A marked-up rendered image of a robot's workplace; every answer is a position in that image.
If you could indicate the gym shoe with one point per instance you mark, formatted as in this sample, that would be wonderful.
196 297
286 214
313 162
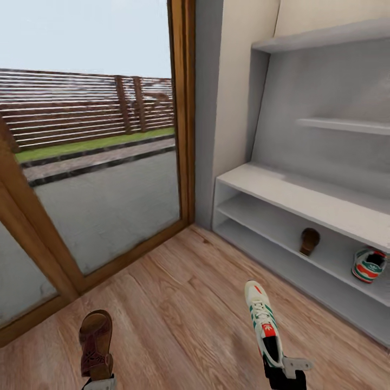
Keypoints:
369 262
269 342

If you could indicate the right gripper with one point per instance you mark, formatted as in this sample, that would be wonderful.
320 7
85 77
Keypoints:
278 380

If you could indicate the sandal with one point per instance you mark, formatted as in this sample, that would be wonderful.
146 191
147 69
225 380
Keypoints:
311 238
95 337

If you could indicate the door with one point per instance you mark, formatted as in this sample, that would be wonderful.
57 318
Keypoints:
97 145

